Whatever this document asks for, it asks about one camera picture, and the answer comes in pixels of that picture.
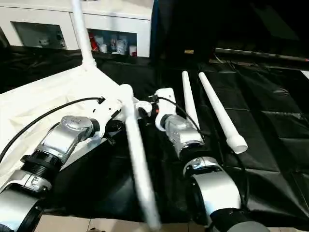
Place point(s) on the white plastic table leg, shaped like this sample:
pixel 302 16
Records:
pixel 189 101
pixel 140 159
pixel 83 34
pixel 219 111

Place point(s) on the white plastic table top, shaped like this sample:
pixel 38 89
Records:
pixel 43 106

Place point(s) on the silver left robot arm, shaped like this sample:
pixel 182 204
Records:
pixel 53 150

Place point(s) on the small yellow tag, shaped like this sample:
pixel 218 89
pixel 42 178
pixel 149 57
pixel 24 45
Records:
pixel 188 51

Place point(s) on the white sideboard with glass doors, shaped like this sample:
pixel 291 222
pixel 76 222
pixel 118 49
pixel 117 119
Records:
pixel 116 21

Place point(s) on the black work mat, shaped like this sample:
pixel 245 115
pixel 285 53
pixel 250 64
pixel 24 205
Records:
pixel 270 121

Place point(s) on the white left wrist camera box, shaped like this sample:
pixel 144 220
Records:
pixel 108 108

